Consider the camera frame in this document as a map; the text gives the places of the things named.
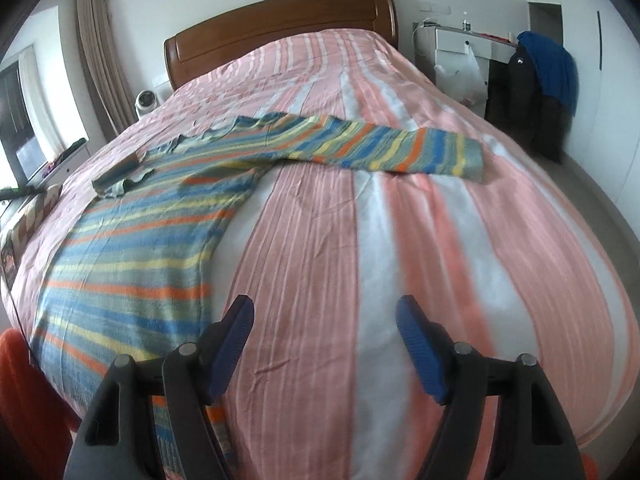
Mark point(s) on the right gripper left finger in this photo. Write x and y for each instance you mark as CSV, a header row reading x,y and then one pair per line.
x,y
117,438

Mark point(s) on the striped knit sweater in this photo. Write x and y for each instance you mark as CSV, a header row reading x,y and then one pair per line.
x,y
325,224

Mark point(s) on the chevron patterned pillow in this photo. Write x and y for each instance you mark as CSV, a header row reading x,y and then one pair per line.
x,y
22,227

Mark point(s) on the white window ledge cabinet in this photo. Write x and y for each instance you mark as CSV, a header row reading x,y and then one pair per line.
x,y
56,172

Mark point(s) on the orange fuzzy garment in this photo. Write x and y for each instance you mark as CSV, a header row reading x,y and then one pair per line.
x,y
37,426

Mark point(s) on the beige curtain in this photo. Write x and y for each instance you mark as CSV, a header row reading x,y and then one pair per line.
x,y
108,79

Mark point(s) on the pink striped bed sheet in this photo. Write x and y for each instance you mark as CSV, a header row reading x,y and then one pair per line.
x,y
546,285

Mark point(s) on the brown wooden headboard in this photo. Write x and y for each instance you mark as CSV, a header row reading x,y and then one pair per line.
x,y
219,40

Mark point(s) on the white plastic bag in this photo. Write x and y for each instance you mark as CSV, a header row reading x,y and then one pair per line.
x,y
458,75

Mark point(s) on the blue cloth on chair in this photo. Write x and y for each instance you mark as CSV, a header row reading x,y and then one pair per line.
x,y
555,68

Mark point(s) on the white desk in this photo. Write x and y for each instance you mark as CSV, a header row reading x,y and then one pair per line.
x,y
427,38

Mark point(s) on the white round camera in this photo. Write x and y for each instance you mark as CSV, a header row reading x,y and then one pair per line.
x,y
146,102

